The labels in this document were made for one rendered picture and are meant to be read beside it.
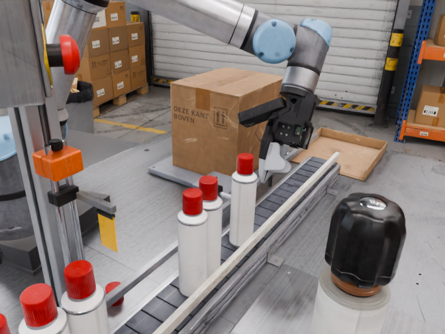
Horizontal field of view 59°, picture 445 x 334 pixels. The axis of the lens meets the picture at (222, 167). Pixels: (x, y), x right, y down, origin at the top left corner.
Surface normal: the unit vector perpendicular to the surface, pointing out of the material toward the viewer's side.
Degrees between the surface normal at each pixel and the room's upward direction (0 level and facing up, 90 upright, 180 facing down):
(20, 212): 69
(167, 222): 0
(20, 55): 90
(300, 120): 60
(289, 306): 0
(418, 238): 0
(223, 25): 100
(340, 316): 90
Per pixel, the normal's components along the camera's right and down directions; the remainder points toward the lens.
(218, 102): -0.55, 0.35
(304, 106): -0.46, -0.15
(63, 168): 0.84, 0.26
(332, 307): -0.80, 0.28
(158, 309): 0.03, -0.90
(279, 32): -0.02, 0.40
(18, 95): 0.37, 0.41
